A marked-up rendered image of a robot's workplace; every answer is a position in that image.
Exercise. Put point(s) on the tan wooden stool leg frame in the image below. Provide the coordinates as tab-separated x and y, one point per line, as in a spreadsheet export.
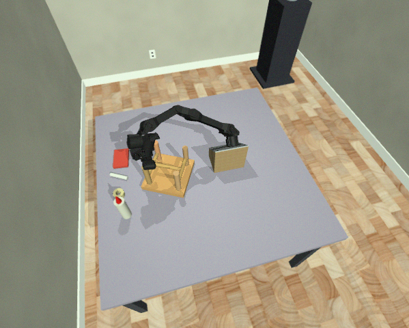
177	174

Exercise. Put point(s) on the tan wooden stool seat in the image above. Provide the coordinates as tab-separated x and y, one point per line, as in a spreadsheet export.
163	180

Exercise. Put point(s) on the red flat rectangular block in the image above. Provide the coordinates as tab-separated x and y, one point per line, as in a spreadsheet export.
121	158

